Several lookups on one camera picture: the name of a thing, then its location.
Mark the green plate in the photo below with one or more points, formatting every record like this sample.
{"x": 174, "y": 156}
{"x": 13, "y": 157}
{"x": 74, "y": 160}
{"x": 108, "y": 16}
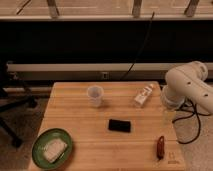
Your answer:
{"x": 39, "y": 148}

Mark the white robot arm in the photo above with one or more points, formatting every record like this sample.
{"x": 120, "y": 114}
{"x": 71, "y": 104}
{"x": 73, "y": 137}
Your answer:
{"x": 187, "y": 82}

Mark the white ceramic cup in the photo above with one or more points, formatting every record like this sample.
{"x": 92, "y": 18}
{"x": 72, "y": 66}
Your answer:
{"x": 95, "y": 94}

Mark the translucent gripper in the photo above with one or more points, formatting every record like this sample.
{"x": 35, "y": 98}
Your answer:
{"x": 168, "y": 115}

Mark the black rectangular box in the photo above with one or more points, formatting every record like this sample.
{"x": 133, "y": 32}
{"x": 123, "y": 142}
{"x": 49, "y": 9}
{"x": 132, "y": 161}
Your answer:
{"x": 119, "y": 125}

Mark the red pocket knife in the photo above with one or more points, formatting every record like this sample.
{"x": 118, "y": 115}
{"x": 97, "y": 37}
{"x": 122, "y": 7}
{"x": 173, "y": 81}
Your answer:
{"x": 160, "y": 148}

